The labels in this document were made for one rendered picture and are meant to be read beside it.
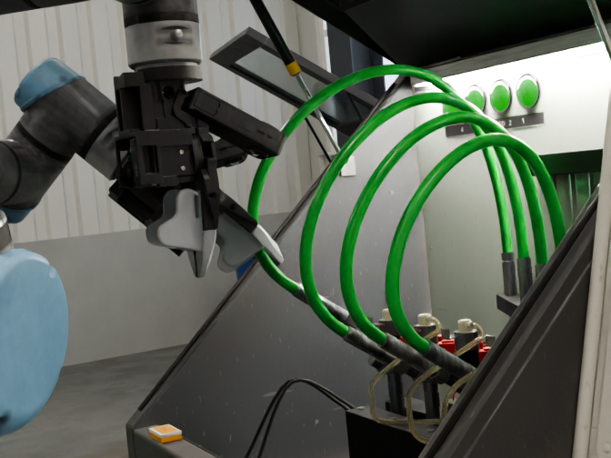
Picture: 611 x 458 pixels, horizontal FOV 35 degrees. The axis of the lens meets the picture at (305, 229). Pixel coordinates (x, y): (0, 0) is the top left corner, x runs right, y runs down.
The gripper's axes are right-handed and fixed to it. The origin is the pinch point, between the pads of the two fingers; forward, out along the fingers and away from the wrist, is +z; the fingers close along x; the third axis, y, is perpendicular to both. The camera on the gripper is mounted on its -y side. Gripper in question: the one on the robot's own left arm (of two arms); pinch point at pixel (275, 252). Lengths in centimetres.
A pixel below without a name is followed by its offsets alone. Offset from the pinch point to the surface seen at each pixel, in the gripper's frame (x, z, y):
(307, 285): 7.5, 5.0, 2.6
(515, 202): 1.7, 19.8, -24.5
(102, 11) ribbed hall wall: -631, -205, -227
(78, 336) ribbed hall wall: -673, -54, -19
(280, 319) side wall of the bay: -35.7, 8.5, -1.3
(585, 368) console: 28.4, 28.8, -3.1
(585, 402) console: 28.1, 30.6, -0.5
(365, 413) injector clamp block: -8.6, 22.3, 6.8
